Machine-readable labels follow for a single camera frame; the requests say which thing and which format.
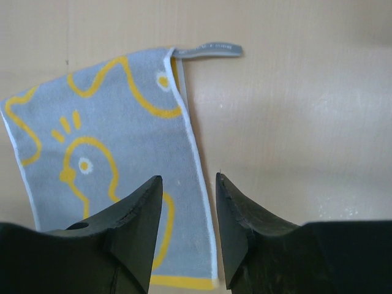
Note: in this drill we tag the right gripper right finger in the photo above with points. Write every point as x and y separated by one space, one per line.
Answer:
243 224

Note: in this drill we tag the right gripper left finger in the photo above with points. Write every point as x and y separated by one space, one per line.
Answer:
113 250

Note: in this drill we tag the yellow white towel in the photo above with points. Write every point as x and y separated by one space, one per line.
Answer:
86 140

